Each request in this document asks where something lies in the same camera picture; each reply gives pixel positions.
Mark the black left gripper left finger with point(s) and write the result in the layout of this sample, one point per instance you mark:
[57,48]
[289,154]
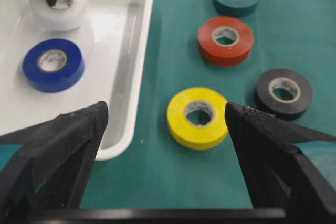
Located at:
[48,165]

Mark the blue tape roll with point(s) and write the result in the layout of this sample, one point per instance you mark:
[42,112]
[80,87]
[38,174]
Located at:
[53,65]

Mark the black tape roll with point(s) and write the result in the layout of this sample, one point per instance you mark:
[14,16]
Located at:
[283,93]

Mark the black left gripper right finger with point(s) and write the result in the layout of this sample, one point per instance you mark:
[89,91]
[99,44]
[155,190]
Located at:
[280,177]

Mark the white tape roll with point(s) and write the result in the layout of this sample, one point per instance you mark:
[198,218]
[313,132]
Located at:
[65,15]

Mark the red tape roll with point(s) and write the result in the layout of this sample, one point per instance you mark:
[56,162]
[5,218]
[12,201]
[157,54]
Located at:
[225,41]

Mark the yellow tape roll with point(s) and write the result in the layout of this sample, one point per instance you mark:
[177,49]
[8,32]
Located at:
[195,118]

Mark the white plastic tray case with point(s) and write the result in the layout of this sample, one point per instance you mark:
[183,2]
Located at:
[113,43]

